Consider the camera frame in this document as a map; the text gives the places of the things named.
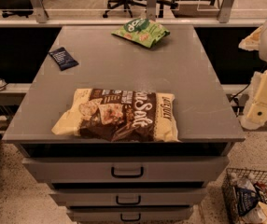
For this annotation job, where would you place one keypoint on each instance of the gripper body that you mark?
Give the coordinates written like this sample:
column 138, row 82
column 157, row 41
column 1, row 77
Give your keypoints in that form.
column 256, row 111

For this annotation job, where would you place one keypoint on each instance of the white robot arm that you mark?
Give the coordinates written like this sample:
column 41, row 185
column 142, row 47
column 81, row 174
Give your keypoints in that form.
column 256, row 41

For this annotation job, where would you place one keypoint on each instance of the blue white snack bag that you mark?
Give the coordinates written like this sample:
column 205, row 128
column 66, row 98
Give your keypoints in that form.
column 246, row 196

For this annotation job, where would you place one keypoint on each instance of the green chip bag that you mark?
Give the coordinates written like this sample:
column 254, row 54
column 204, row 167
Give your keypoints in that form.
column 142, row 31

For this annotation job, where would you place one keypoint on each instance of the brown sea salt chip bag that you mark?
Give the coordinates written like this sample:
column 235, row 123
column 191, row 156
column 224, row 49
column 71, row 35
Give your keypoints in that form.
column 116, row 116

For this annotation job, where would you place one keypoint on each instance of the black office chair centre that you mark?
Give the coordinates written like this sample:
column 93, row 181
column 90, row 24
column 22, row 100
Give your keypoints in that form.
column 126, row 4

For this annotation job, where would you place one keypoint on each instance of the grey drawer cabinet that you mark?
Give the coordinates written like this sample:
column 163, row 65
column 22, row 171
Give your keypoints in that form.
column 178, row 65

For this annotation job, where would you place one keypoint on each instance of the dark blue snack packet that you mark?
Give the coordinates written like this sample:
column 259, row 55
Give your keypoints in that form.
column 62, row 57

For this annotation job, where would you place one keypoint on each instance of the wire basket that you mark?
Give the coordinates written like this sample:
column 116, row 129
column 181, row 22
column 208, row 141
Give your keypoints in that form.
column 254, row 216

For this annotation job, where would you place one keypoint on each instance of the top drawer with black handle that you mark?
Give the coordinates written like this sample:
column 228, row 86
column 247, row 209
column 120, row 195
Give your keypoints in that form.
column 125, row 169

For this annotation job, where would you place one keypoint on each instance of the drawer with black handle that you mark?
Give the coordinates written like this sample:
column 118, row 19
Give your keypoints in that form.
column 127, row 197
column 125, row 169
column 129, row 214

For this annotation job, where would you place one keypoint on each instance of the middle drawer with black handle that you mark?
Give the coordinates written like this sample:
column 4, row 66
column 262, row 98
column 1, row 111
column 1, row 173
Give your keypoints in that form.
column 127, row 197

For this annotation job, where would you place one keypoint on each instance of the bottom drawer with black handle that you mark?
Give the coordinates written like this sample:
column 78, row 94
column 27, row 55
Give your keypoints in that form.
column 129, row 214

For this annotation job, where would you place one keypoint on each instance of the grey window rail frame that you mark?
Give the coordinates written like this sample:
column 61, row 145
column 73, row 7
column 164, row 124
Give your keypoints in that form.
column 56, row 13

